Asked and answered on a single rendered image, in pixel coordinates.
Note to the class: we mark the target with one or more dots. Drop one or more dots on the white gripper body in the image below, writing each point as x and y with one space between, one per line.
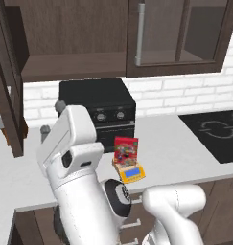
70 130

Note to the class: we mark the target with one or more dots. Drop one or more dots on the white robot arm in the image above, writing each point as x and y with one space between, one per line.
82 204

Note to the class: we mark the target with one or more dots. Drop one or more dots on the dark wood open cabinet door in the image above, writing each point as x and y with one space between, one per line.
7 95

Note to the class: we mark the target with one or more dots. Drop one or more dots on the red cereal box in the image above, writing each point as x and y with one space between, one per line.
126 150

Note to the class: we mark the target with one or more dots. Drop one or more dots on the yellow digital scale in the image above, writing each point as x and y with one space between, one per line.
132 173

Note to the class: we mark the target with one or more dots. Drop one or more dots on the dark wood glass cabinet door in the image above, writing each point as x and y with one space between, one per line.
181 68

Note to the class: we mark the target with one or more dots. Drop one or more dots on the dark wood base cabinet run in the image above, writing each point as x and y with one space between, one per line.
220 207

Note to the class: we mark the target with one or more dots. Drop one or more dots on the black toaster oven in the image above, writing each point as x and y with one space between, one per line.
98 95

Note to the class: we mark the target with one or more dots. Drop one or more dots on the brown wooden object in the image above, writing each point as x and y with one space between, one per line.
5 135

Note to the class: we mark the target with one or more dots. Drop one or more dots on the black hob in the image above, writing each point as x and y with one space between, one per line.
217 134

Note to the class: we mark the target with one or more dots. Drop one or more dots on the dark wood wall cabinet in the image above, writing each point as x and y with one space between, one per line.
73 38

